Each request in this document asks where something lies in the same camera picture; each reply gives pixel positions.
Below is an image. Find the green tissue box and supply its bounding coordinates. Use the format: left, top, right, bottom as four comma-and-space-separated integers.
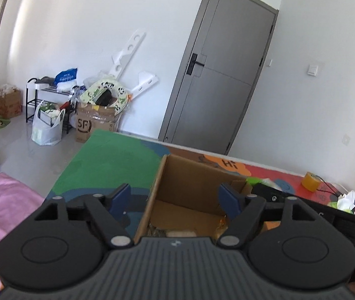
328, 190, 355, 214

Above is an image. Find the colourful cartoon table mat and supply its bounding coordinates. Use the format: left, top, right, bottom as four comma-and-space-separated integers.
47, 130, 341, 235

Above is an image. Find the yellow tape roll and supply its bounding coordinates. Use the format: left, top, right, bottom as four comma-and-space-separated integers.
301, 172, 321, 192

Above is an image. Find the SF cardboard box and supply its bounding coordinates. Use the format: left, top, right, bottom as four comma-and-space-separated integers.
76, 103, 121, 143

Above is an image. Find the white shopping bag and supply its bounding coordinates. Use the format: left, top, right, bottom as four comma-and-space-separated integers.
31, 101, 66, 146

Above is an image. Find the black metal shoe rack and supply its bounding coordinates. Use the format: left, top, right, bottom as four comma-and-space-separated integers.
24, 76, 75, 134

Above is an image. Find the blue plastic bag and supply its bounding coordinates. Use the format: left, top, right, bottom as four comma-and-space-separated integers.
54, 68, 78, 86

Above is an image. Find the small brown cardboard box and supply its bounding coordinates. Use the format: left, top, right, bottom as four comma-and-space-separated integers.
0, 88, 22, 119

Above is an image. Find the grey door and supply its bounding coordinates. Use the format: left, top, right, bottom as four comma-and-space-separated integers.
158, 0, 279, 155

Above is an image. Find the panda print cushion ring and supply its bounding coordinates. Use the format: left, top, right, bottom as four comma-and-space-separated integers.
79, 79, 132, 115

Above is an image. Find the black door handle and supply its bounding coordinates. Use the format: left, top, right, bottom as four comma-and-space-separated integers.
186, 53, 205, 75

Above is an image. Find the white plastic bracket board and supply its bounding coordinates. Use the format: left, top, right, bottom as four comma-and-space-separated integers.
109, 29, 146, 80

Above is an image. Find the white wall switch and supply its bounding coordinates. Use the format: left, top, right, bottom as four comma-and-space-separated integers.
307, 64, 319, 77

